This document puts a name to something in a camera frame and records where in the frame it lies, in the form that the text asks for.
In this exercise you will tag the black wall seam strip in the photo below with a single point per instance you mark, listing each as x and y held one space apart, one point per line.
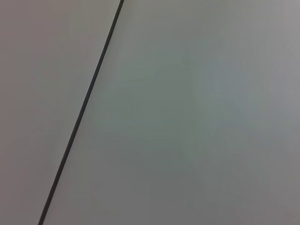
82 112

